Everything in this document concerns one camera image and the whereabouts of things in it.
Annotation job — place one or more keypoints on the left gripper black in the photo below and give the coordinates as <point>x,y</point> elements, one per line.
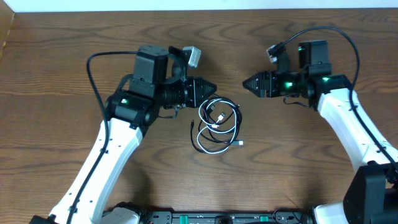
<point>191,92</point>

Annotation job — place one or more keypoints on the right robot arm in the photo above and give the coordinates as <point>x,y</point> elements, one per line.
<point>372,194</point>

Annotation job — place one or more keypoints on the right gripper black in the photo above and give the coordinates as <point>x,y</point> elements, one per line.
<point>264,77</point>

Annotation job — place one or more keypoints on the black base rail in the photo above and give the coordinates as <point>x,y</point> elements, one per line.
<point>127,212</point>

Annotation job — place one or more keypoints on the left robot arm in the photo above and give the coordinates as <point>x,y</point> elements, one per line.
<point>159,80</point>

